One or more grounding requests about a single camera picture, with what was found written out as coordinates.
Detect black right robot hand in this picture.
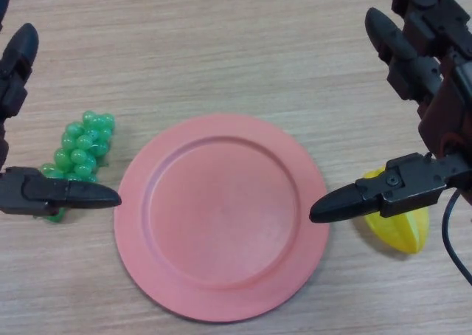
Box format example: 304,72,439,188
308,0,472,224

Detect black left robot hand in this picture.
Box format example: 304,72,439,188
0,0,122,216

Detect green grapes bunch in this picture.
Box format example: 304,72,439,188
33,110,116,224

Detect pink round plate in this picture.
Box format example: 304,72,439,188
113,114,330,322

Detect yellow starfruit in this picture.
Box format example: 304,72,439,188
363,167,431,255

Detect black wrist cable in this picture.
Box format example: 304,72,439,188
442,190,472,283

